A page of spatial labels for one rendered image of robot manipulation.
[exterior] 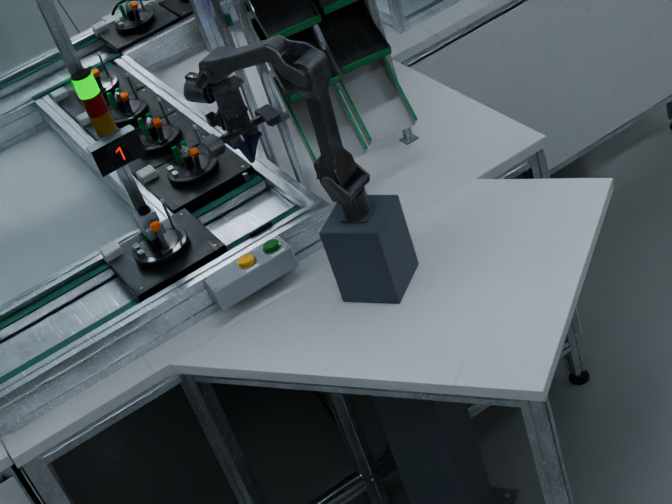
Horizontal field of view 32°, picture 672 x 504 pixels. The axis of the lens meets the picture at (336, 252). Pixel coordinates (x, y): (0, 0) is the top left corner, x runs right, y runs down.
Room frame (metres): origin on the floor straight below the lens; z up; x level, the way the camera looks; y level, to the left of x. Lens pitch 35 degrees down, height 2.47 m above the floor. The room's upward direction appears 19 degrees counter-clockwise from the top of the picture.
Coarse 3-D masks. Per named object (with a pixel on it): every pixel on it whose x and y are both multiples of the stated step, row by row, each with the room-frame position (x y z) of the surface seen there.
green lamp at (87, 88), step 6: (90, 78) 2.49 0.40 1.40; (78, 84) 2.49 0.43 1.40; (84, 84) 2.48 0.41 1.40; (90, 84) 2.49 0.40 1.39; (96, 84) 2.50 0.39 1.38; (78, 90) 2.49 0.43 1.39; (84, 90) 2.48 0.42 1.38; (90, 90) 2.49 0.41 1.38; (96, 90) 2.49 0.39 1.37; (84, 96) 2.49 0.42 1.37; (90, 96) 2.48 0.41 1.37
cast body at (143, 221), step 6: (138, 210) 2.39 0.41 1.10; (144, 210) 2.38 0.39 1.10; (150, 210) 2.39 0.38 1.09; (138, 216) 2.38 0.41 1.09; (144, 216) 2.37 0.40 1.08; (150, 216) 2.37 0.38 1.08; (156, 216) 2.38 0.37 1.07; (138, 222) 2.39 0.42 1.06; (144, 222) 2.37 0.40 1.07; (150, 222) 2.37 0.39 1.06; (144, 228) 2.37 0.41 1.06; (150, 228) 2.36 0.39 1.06; (162, 228) 2.37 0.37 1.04; (144, 234) 2.39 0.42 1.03; (150, 234) 2.36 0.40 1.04; (150, 240) 2.36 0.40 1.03
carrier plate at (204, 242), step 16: (176, 224) 2.48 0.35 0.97; (192, 224) 2.46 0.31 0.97; (128, 240) 2.48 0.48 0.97; (192, 240) 2.39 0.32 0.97; (208, 240) 2.36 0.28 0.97; (128, 256) 2.41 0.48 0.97; (192, 256) 2.32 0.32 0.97; (208, 256) 2.30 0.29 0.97; (128, 272) 2.35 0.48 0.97; (144, 272) 2.32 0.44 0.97; (160, 272) 2.30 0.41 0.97; (176, 272) 2.28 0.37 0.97; (144, 288) 2.26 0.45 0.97; (160, 288) 2.26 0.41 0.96
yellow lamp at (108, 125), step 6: (108, 114) 2.50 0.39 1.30; (90, 120) 2.50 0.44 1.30; (96, 120) 2.49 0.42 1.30; (102, 120) 2.48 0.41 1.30; (108, 120) 2.49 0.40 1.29; (96, 126) 2.49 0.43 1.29; (102, 126) 2.48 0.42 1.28; (108, 126) 2.49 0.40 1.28; (114, 126) 2.50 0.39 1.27; (96, 132) 2.50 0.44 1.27; (102, 132) 2.49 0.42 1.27; (108, 132) 2.48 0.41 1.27
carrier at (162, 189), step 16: (176, 160) 2.76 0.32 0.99; (192, 160) 2.69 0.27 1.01; (208, 160) 2.70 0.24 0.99; (224, 160) 2.71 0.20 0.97; (240, 160) 2.68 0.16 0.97; (144, 176) 2.74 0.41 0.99; (160, 176) 2.74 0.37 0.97; (176, 176) 2.66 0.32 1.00; (192, 176) 2.65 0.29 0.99; (208, 176) 2.64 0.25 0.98; (224, 176) 2.63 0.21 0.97; (240, 176) 2.62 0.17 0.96; (160, 192) 2.66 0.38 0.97; (176, 192) 2.63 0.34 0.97; (192, 192) 2.60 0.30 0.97; (208, 192) 2.58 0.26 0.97; (176, 208) 2.55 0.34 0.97
